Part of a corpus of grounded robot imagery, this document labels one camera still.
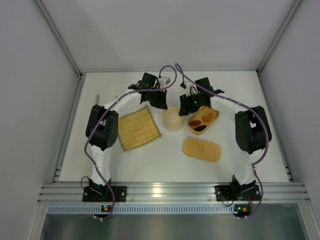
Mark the round metal-lined container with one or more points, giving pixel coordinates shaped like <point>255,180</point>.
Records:
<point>173,126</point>

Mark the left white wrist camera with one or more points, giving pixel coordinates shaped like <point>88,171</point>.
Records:
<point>164,81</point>

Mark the beige oval lunch box lid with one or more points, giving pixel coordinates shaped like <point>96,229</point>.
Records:
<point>201,149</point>

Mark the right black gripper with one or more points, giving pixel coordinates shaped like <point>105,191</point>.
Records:
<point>191,102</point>

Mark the beige oval lunch box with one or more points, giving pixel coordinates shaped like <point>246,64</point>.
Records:
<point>198,116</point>

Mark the black spiky food piece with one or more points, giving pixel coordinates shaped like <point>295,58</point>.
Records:
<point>200,128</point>

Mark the orange fried food piece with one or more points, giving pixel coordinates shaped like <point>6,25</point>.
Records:
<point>207,118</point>

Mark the bamboo mat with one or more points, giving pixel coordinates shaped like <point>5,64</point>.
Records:
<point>137,129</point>

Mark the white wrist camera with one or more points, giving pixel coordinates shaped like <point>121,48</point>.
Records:
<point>164,81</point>
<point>187,85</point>

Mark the red-brown sausage food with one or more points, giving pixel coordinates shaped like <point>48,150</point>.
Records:
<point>194,123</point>

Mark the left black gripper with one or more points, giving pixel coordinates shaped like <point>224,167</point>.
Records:
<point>155,96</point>

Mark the metal tongs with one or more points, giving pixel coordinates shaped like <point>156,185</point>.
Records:
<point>102,101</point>

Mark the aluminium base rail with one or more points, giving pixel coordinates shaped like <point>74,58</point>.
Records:
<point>172,193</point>

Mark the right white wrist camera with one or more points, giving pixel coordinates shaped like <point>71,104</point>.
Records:
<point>187,85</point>

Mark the round beige lid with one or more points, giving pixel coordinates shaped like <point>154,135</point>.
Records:
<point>171,116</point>

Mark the slotted grey cable duct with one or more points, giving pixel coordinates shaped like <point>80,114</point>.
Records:
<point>139,209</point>

